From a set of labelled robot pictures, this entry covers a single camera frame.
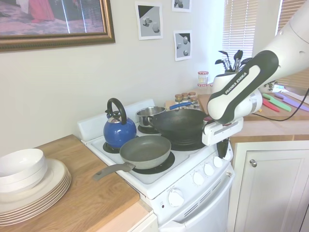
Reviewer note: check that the glass salt shaker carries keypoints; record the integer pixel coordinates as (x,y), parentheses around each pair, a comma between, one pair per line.
(196,105)

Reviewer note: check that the white ceramic bowl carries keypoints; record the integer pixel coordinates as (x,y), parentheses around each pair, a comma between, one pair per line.
(21,162)
(31,181)

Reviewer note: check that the grey geometric solids print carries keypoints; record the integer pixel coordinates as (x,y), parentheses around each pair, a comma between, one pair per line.
(183,46)
(181,4)
(149,21)

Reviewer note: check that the grey frying pan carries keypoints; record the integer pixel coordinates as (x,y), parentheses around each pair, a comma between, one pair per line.
(144,149)

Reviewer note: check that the white patterned cup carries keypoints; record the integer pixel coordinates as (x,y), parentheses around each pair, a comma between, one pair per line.
(269,86)

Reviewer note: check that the red knife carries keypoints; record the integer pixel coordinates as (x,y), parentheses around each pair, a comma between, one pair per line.
(271,105)

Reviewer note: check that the metal cabinet knob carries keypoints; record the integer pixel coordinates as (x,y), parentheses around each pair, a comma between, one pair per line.
(253,163)

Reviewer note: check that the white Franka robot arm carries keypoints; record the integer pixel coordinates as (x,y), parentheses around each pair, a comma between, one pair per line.
(297,31)

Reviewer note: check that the stack of plates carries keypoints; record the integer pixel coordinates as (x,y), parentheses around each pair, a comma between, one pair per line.
(12,223)

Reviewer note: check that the spice jar with copper lid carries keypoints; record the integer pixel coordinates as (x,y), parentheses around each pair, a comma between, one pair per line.
(192,94)
(193,100)
(178,98)
(185,96)

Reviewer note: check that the white electric stove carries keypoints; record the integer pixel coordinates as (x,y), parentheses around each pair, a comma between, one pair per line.
(190,155)

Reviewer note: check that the cream plate with brown rim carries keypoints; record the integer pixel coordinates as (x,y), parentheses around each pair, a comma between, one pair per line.
(55,174)
(12,214)
(12,210)
(12,221)
(12,218)

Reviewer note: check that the white burner knob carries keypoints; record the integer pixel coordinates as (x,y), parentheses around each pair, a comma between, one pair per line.
(217,163)
(198,178)
(208,169)

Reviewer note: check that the black slotted spoon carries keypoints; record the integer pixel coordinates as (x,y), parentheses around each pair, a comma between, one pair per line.
(246,61)

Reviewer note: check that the white drawer cabinet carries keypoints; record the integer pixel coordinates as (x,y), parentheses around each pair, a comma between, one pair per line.
(147,225)

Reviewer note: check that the purple knife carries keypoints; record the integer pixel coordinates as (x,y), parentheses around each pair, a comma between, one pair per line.
(293,99)

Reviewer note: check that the gold framed painting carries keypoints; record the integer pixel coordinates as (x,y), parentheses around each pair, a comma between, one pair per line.
(48,17)

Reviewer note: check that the white utensil crock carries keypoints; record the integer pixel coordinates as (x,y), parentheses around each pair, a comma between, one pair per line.
(220,82)

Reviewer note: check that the white door cabinet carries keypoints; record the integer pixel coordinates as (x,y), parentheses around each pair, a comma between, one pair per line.
(277,188)

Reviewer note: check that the green knife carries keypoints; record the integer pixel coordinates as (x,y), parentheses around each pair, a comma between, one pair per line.
(277,102)

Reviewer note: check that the large white oven knob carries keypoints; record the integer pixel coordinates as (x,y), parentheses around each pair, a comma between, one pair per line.
(175,197)

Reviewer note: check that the black cooking spoon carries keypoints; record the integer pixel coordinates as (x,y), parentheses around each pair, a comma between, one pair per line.
(222,53)
(219,62)

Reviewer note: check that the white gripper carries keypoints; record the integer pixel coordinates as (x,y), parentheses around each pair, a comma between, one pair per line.
(222,133)

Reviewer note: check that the glass jar with checkered lid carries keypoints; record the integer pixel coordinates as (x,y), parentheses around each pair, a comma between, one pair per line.
(202,85)
(203,78)

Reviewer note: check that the black spatula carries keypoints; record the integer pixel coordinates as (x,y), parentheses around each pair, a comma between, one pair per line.
(237,56)

